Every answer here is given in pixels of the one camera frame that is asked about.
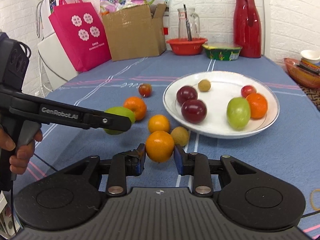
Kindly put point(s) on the blue striped tablecloth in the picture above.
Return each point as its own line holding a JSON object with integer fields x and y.
{"x": 261, "y": 183}

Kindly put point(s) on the rubber band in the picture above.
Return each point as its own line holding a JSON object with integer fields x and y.
{"x": 314, "y": 199}

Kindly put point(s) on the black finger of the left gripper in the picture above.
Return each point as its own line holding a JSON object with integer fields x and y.
{"x": 99, "y": 119}

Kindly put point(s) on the green instant noodle bowl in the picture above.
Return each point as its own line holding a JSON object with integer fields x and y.
{"x": 222, "y": 51}

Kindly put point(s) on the orange on plate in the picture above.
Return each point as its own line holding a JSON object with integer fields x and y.
{"x": 258, "y": 105}

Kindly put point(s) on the orange-brown bowl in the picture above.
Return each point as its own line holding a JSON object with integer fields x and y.
{"x": 301, "y": 76}

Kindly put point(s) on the red plastic basket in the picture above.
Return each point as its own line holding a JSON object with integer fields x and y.
{"x": 184, "y": 47}

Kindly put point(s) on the colourful floral cloth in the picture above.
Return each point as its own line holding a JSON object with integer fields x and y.
{"x": 110, "y": 6}

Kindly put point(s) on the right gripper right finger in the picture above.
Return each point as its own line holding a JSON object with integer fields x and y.
{"x": 197, "y": 166}

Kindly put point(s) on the pink shopping bag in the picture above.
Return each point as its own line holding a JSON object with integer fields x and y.
{"x": 81, "y": 34}

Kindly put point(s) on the dark red plum upper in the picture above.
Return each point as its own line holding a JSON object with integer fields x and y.
{"x": 186, "y": 93}

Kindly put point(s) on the white cup in bowl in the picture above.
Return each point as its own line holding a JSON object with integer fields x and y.
{"x": 311, "y": 56}

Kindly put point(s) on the small orange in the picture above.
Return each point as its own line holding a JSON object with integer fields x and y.
{"x": 159, "y": 123}

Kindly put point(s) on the person's left hand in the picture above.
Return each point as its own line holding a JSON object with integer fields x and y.
{"x": 19, "y": 161}

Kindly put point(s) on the glass pitcher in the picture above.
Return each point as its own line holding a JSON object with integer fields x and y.
{"x": 194, "y": 23}

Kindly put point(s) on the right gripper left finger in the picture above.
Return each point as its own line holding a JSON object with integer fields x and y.
{"x": 123, "y": 165}

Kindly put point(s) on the brown kiwi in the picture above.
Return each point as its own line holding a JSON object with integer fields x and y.
{"x": 180, "y": 136}

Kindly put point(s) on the green apple on plate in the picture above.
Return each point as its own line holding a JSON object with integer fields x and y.
{"x": 238, "y": 113}

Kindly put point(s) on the dark red plum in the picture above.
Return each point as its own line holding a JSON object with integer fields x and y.
{"x": 194, "y": 111}
{"x": 186, "y": 93}

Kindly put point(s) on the cardboard box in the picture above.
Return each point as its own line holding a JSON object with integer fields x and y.
{"x": 135, "y": 32}

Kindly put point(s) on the white appliance behind bag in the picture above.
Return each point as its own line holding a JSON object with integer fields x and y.
{"x": 52, "y": 55}

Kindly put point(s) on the small brown longan fruit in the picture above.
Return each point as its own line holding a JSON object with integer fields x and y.
{"x": 204, "y": 85}

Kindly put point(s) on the small red apple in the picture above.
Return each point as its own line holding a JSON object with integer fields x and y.
{"x": 247, "y": 90}

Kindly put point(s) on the black stirrer in pitcher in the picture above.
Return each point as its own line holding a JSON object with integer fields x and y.
{"x": 187, "y": 23}

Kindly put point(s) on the white round plate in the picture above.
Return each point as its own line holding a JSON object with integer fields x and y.
{"x": 224, "y": 86}

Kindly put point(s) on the red thermos jug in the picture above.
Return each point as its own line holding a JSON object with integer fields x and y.
{"x": 247, "y": 28}

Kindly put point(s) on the small red-green tomato fruit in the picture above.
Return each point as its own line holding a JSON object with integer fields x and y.
{"x": 145, "y": 90}

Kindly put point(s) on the dark red plum lower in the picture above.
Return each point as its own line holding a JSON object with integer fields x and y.
{"x": 194, "y": 111}

